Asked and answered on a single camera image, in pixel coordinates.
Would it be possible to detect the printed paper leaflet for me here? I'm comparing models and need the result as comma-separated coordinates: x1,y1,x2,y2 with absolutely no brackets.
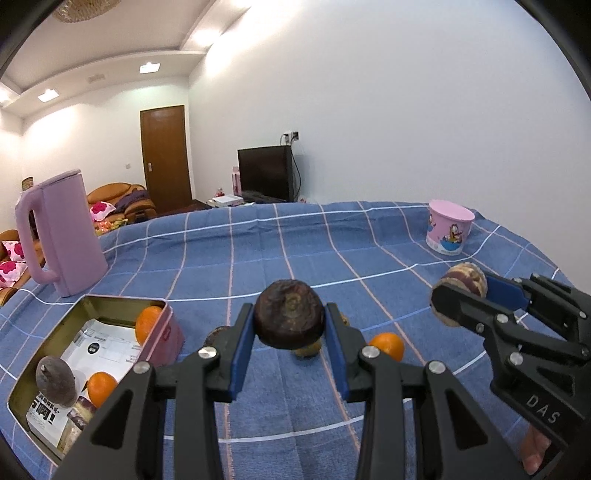
25,318,141,450

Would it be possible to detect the large purple fig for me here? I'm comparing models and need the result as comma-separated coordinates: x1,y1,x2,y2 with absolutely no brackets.
35,355,77,408

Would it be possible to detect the brown leather armchair sofa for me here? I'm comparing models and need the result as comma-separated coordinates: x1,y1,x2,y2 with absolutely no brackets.
87,183,158,227

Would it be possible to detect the pink cartoon cup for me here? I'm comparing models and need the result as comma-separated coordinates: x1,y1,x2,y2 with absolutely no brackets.
426,199,476,256

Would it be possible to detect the pink tin box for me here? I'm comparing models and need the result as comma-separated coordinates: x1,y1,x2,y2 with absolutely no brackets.
7,294,185,462

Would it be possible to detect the low television stand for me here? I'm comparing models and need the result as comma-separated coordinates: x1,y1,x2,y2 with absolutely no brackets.
185,194,319,214

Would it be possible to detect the black power cable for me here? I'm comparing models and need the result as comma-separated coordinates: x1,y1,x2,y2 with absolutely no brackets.
288,138,304,202

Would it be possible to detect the round golden ceiling lamp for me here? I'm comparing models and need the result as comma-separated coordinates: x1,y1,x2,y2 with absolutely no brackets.
53,0,121,23

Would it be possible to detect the pink electric kettle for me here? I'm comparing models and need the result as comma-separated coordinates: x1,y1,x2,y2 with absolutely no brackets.
15,169,109,297

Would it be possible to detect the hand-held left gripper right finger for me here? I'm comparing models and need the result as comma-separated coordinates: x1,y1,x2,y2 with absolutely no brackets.
324,302,527,480

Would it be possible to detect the medium orange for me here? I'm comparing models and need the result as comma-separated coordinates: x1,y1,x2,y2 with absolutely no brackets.
87,371,119,409

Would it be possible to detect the purple cloth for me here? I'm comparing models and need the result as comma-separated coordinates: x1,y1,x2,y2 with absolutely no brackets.
115,190,151,213

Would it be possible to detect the striped cake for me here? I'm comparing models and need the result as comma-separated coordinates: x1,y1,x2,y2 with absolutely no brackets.
59,396,99,448

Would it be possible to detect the blue checked cloth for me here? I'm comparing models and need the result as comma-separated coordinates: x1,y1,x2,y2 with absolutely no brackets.
0,199,587,480

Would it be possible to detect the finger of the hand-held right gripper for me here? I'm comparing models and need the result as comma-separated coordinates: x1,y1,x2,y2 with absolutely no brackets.
485,272,591,325
431,281,513,336

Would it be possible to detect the person's right hand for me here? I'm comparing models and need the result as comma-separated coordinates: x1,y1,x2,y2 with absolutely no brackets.
519,427,555,476

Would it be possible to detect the large orange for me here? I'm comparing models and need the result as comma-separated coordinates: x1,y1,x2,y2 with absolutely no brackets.
135,306,163,345

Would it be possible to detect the brown wooden door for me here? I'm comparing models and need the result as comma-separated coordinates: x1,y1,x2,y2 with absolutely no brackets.
140,105,193,215

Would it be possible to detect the small orange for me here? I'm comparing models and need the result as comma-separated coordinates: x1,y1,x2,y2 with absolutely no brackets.
368,332,406,363

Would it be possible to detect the black television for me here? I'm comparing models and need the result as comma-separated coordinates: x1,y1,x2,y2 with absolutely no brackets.
237,145,296,203

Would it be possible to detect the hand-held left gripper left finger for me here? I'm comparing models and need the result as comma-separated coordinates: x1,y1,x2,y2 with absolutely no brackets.
53,302,257,480

